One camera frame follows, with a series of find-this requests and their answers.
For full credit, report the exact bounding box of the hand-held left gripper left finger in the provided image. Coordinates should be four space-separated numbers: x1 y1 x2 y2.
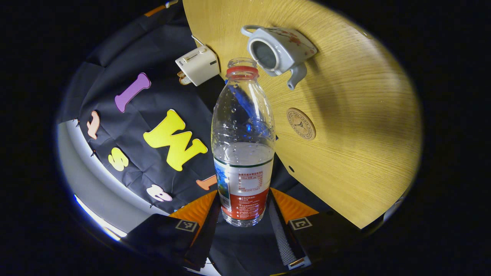
125 191 221 269

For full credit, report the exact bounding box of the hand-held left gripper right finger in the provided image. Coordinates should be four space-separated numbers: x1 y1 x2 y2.
267 187 361 271

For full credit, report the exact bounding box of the white ceramic teacup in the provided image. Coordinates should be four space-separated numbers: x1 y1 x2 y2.
241 25 318 91

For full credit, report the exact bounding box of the clear plastic water bottle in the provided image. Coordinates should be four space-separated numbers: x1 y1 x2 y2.
211 57 276 228

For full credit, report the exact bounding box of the white toaster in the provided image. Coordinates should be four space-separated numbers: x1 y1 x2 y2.
175 45 221 87

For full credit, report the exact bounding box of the round wooden coaster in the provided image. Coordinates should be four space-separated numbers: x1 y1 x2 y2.
286 107 317 141

